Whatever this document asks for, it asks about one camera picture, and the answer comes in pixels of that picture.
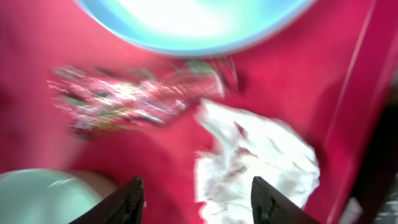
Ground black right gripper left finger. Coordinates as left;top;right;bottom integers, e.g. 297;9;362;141
70;176;145;224

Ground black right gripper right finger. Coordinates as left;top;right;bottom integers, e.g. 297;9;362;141
251;176;319;224

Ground white napkin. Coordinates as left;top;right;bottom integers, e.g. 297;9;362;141
194;100;320;224

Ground green bowl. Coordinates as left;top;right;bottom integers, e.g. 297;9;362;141
1;169;118;224

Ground red candy wrapper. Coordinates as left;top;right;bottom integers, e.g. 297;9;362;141
47;58;238;138

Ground light blue plate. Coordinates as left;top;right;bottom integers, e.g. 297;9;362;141
76;0;315;57

